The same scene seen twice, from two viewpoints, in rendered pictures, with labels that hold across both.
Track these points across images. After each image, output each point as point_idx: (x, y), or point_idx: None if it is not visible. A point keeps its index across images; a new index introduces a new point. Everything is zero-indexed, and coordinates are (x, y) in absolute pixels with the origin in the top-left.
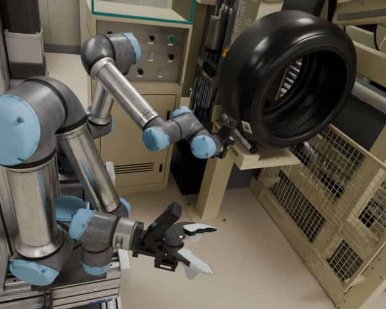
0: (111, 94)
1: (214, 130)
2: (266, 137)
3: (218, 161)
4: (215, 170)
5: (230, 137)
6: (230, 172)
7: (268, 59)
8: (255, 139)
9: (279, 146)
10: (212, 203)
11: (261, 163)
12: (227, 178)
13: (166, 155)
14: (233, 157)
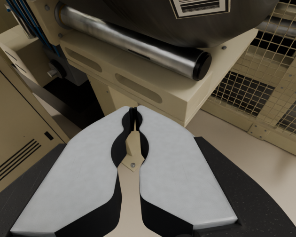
0: None
1: (72, 59)
2: (260, 1)
3: (113, 97)
4: (117, 109)
5: (154, 126)
6: None
7: None
8: (217, 34)
9: (265, 17)
10: (134, 137)
11: (211, 80)
12: (136, 106)
13: (42, 120)
14: (148, 104)
